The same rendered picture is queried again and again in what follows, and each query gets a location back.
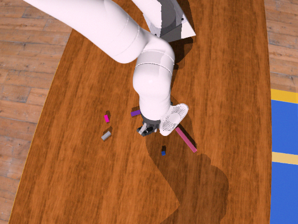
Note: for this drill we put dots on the pink rod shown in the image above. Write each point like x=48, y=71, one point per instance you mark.
x=186, y=139

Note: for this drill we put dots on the purple rod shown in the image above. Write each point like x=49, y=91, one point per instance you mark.
x=135, y=113

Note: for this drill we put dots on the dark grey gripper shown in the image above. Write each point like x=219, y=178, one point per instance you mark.
x=149, y=126

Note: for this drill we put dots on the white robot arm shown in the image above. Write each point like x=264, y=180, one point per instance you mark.
x=115, y=32

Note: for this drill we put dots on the grey rod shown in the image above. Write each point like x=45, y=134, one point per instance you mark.
x=106, y=135

